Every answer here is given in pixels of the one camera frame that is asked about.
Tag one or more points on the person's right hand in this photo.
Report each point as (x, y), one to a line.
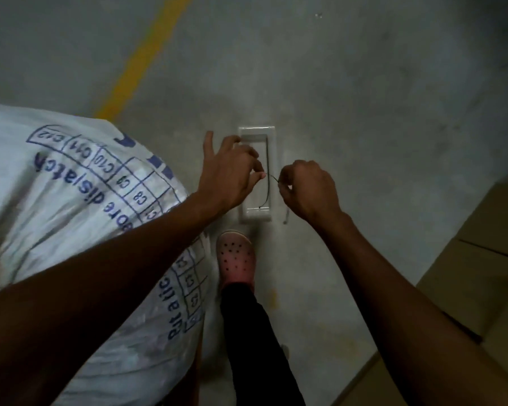
(311, 190)

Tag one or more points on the person's left hand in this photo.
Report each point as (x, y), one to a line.
(224, 177)

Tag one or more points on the person's right fingers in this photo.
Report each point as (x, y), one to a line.
(287, 181)

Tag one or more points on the person's left little finger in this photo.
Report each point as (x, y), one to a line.
(208, 145)

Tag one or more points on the person's left middle finger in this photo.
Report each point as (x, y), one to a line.
(249, 152)

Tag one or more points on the person's left thumb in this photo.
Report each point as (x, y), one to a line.
(256, 179)

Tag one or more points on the person's left forearm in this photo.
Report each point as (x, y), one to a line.
(93, 291)

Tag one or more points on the person's right forearm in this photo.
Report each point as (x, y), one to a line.
(406, 317)

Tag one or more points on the white plastic tray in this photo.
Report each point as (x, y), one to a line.
(264, 139)

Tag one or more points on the pink clog shoe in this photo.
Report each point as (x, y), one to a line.
(236, 257)

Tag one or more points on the white sack with blue print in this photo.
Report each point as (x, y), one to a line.
(46, 198)

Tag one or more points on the black trouser leg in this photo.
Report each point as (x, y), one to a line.
(258, 350)

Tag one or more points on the brown cardboard box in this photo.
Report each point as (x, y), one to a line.
(482, 270)

